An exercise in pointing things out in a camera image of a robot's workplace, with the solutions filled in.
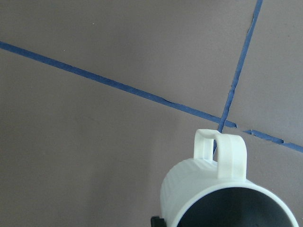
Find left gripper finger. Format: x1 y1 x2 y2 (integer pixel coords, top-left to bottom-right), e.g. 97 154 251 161
150 217 166 227

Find white ribbed mug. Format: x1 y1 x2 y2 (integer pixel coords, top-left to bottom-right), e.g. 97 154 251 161
160 129 298 227

